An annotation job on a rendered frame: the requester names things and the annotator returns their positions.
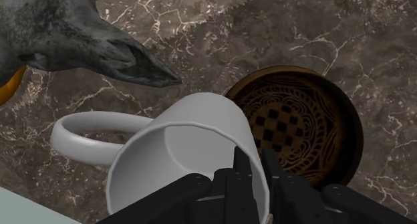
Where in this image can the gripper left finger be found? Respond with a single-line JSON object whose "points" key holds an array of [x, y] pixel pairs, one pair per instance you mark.
{"points": [[195, 197]]}

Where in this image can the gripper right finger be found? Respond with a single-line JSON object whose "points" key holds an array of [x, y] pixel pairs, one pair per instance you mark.
{"points": [[312, 203]]}

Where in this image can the white mug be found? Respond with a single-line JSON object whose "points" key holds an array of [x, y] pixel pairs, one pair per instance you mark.
{"points": [[195, 119]]}

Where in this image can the brown patterned plate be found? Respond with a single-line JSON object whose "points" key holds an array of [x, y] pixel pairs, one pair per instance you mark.
{"points": [[303, 119]]}

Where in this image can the grey animal skull figure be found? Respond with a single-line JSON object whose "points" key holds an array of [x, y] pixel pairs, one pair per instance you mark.
{"points": [[65, 37]]}

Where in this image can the orange curved object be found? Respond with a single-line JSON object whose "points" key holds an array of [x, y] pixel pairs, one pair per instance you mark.
{"points": [[9, 86]]}

